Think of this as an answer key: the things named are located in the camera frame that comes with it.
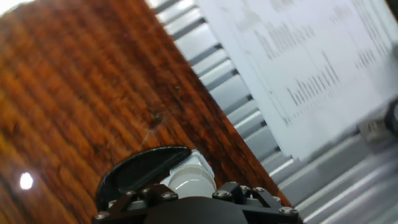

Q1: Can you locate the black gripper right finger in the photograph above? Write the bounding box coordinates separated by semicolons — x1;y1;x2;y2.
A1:
212;182;304;224

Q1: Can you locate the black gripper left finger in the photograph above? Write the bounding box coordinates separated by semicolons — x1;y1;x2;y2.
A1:
91;183;180;224

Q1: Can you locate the black C-clamp with steel screw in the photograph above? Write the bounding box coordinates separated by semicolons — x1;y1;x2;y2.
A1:
95;146;192;212

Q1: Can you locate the white plug socket adapter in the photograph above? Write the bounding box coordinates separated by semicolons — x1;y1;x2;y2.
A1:
160;149;216;184

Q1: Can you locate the brown wooden board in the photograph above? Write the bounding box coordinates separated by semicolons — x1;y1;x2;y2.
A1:
0;0;293;224

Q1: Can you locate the printed white paper sheet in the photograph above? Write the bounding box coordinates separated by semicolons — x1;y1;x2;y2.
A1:
195;0;398;161

